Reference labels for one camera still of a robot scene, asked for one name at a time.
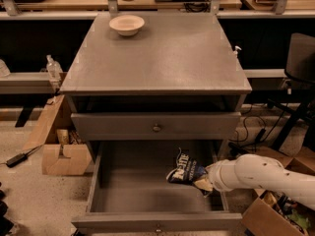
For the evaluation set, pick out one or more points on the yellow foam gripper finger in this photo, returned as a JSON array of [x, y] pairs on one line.
[[204, 185]]

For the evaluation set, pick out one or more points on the blue chip bag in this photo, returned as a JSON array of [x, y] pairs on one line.
[[187, 170]]

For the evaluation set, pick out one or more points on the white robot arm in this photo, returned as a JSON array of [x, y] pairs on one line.
[[252, 171]]

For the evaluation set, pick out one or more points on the closed grey top drawer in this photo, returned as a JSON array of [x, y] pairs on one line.
[[155, 126]]

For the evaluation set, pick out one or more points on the open grey middle drawer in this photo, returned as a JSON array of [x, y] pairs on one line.
[[129, 191]]

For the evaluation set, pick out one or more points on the grey drawer cabinet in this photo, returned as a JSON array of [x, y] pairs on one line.
[[176, 63]]

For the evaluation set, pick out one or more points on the right cardboard box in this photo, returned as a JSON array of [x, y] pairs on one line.
[[262, 220]]

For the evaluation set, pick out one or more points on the cardboard box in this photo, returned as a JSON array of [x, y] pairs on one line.
[[63, 151], [262, 220]]

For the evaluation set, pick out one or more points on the white pump bottle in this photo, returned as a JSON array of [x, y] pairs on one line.
[[237, 50]]

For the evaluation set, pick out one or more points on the left cardboard box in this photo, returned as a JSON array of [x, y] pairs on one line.
[[63, 151]]

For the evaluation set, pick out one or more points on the black chair base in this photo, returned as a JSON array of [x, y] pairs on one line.
[[300, 72]]

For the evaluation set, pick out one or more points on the white bowl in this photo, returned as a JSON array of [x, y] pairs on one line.
[[127, 25]]

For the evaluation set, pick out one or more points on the black power adapter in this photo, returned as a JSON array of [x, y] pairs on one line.
[[12, 162]]

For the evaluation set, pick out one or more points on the clear plastic bottle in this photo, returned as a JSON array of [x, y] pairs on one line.
[[53, 68]]

